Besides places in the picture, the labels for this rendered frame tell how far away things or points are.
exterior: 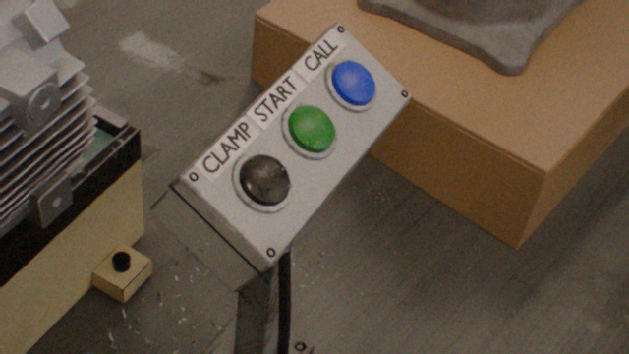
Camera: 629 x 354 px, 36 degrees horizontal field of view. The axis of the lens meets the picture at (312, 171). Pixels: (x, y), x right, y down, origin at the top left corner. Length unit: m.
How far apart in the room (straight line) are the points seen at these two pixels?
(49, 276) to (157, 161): 0.20
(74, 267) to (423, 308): 0.29
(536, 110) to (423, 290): 0.19
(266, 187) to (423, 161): 0.38
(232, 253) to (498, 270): 0.39
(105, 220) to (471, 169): 0.32
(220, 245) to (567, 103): 0.44
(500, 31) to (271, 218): 0.43
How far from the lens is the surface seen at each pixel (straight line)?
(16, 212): 0.64
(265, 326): 0.71
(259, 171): 0.52
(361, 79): 0.59
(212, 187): 0.52
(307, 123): 0.55
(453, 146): 0.85
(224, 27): 1.05
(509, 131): 0.84
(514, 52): 0.89
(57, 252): 0.74
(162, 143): 0.92
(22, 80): 0.58
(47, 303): 0.77
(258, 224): 0.52
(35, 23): 0.60
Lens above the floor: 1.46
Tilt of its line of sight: 47 degrees down
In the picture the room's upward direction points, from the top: 8 degrees clockwise
